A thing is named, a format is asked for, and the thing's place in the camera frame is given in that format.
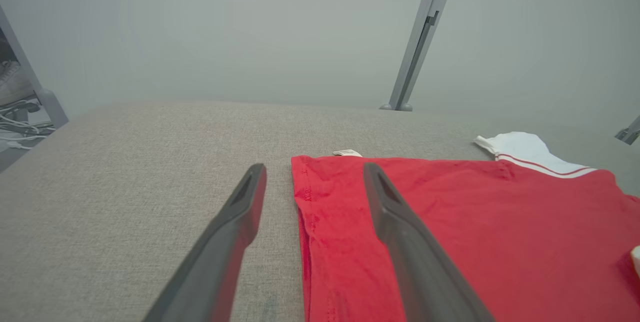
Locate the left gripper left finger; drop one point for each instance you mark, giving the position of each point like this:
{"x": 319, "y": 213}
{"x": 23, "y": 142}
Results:
{"x": 220, "y": 262}

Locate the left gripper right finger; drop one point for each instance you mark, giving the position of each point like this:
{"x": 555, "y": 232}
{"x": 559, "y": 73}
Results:
{"x": 420, "y": 267}

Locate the red white number t-shirt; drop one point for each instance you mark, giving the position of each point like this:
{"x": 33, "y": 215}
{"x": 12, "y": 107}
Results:
{"x": 500, "y": 222}

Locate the grey partition post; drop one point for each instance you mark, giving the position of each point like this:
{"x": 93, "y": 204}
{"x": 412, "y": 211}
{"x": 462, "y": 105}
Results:
{"x": 417, "y": 37}
{"x": 631, "y": 133}
{"x": 52, "y": 107}

